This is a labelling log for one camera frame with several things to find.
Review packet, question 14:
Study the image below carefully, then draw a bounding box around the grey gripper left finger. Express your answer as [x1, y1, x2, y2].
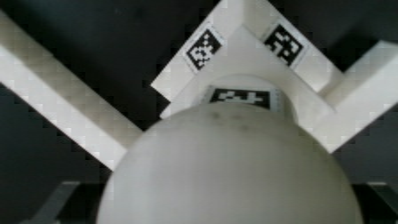
[18, 181, 105, 224]

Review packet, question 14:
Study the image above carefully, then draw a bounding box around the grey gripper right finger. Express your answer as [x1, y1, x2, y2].
[352, 182, 398, 224]

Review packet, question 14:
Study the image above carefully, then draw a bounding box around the white lamp bulb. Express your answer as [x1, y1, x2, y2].
[94, 73, 366, 224]

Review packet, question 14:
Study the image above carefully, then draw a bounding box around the white lamp base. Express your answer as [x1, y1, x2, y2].
[151, 0, 343, 130]

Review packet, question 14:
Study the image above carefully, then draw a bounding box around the white frame wall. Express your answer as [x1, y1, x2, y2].
[0, 12, 398, 167]

